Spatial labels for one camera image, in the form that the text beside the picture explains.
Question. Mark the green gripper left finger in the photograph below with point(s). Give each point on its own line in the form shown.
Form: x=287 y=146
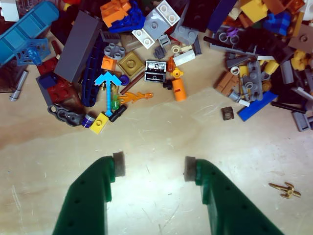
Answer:
x=83 y=195

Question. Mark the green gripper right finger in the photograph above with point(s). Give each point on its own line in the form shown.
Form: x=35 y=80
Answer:
x=227 y=200

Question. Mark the gold Lego trident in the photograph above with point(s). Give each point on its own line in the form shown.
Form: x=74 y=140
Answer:
x=288 y=192

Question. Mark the yellow one-stud Lego plate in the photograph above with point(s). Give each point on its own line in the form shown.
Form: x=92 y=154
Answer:
x=99 y=123

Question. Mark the blue and white Lego cylinder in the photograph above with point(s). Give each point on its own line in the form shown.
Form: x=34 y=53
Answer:
x=87 y=120

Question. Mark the small dark brown Lego tile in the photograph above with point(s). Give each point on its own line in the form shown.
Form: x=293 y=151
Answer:
x=227 y=113

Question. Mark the small black Lego bar connector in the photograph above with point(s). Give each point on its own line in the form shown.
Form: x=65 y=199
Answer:
x=118 y=113

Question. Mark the translucent green Lego piece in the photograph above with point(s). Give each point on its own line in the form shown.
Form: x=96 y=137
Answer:
x=115 y=104

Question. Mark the blue Lego plate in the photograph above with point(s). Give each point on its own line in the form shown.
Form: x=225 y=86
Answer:
x=256 y=106

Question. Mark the grey Lego lever piece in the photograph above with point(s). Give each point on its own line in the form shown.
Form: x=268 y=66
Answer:
x=236 y=96

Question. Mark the dark red Lego brick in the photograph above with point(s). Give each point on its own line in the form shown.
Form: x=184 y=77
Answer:
x=61 y=91

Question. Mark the grey Lego tile piece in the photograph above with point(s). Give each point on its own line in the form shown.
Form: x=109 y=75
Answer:
x=302 y=121

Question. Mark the black Lego bar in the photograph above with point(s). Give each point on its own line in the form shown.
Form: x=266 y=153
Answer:
x=288 y=107

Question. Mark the translucent orange Lego flame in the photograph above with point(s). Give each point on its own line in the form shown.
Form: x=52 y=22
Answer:
x=134 y=96

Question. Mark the long dark blue Lego beam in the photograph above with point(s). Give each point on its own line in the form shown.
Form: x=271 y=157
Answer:
x=89 y=83

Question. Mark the brown Lego piece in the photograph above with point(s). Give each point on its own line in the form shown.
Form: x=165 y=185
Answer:
x=226 y=83

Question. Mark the light blue Lego pickaxe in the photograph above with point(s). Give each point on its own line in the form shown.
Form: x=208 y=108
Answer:
x=107 y=80

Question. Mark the small dark blue Lego brick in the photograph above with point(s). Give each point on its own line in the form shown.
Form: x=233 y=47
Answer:
x=47 y=80

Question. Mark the orange Lego cylinder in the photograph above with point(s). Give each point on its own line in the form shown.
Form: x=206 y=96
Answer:
x=179 y=89

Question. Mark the small purple round Lego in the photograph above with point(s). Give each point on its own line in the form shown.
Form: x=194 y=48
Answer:
x=124 y=80

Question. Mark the brown Lego bar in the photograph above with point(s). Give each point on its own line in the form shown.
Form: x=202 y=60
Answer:
x=133 y=83

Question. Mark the grey technic Lego plate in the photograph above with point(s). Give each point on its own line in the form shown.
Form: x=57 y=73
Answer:
x=253 y=78

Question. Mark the silver grey Lego cylinder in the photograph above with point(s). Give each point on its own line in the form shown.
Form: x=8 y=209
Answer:
x=18 y=85

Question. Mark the tiny black Lego piece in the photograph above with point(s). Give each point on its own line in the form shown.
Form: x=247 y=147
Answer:
x=167 y=85

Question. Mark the orange one-stud Lego brick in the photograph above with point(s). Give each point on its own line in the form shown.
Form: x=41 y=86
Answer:
x=108 y=63

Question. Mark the yellow Lego tap piece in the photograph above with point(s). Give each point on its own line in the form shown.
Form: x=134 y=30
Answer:
x=176 y=73

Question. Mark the olive gold square Lego plate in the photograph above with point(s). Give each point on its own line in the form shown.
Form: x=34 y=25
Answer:
x=130 y=64

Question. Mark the yellow Lego cylinder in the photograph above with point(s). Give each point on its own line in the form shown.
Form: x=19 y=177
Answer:
x=271 y=66

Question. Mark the translucent orange small Lego piece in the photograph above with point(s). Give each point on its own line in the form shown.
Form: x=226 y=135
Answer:
x=171 y=64

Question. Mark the grey round four-stud Lego plate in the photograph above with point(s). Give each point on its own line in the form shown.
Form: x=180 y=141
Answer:
x=114 y=51

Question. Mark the long dark grey Lego brick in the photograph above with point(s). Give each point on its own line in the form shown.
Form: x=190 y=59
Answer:
x=78 y=46

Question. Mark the white Lego brick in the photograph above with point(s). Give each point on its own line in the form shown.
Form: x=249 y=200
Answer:
x=184 y=57

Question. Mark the translucent blue technic Lego piece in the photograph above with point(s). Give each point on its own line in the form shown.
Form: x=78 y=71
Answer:
x=33 y=52

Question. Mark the yellow Lego figure piece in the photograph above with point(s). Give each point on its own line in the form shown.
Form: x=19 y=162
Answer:
x=298 y=60

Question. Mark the cream round Lego piece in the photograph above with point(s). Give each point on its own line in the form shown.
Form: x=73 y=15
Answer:
x=175 y=49

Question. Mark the dark grey Lego grille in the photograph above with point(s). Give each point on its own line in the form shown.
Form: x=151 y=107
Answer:
x=110 y=36

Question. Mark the small dark grey Lego clip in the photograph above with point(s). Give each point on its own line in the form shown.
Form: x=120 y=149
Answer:
x=159 y=52

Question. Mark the purple small Lego piece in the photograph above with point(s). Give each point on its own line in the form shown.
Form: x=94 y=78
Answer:
x=231 y=32

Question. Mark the white two-stud Lego plate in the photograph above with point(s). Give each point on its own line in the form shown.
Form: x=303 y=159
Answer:
x=143 y=38

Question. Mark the large teal blue Lego panel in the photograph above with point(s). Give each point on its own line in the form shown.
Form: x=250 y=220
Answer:
x=22 y=31

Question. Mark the grey brown Lego tile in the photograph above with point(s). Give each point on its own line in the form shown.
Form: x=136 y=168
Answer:
x=303 y=39

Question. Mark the bright blue Lego wing piece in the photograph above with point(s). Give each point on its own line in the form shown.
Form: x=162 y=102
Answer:
x=129 y=23

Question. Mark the bright blue Lego brick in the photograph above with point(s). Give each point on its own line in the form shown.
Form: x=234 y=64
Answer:
x=277 y=24

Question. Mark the light grey square Lego plate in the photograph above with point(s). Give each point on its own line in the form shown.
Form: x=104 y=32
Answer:
x=155 y=24

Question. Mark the dark navy Lego plate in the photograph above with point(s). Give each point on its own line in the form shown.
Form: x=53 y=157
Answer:
x=221 y=14

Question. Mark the black Lego brick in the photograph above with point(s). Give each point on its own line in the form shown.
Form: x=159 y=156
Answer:
x=199 y=14

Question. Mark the yellow Lego brick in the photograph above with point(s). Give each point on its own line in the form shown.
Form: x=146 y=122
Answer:
x=254 y=9

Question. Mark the white Lego piece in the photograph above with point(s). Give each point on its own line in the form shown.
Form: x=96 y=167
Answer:
x=9 y=9

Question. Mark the dark grey technic connector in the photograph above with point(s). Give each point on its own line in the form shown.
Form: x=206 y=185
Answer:
x=64 y=115

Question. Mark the small grey Lego bracket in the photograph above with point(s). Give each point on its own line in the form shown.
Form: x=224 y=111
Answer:
x=164 y=41

